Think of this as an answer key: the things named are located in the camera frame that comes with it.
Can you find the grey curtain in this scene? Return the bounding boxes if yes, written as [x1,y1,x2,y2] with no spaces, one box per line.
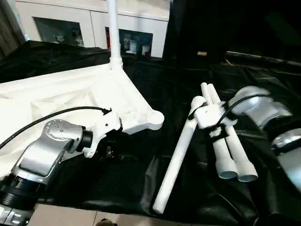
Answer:
[0,0,26,59]

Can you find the white sideboard cabinet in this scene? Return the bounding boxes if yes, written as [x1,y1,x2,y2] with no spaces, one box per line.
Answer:
[14,0,170,58]

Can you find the white plastic table leg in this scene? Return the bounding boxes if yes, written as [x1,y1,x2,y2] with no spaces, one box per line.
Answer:
[152,96,206,214]
[206,83,259,183]
[107,0,125,71]
[201,82,238,181]

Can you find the white plastic table top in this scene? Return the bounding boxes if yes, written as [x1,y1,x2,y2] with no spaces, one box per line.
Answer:
[0,61,165,179]

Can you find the black table mat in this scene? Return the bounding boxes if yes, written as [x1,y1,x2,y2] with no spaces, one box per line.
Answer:
[0,40,301,226]

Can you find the black case with yellow label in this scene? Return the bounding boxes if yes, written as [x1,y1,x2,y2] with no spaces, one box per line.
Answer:
[166,0,228,62]

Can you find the grey metal bar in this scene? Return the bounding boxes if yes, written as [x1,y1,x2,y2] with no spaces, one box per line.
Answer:
[225,50,301,69]

